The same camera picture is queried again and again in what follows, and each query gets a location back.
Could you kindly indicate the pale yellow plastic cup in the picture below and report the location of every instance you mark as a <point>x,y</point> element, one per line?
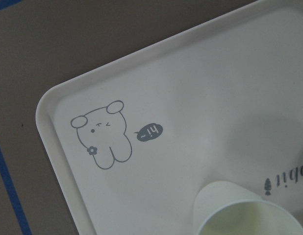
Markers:
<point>225,208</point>

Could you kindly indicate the cream plastic tray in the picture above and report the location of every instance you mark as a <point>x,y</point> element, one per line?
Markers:
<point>134,141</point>

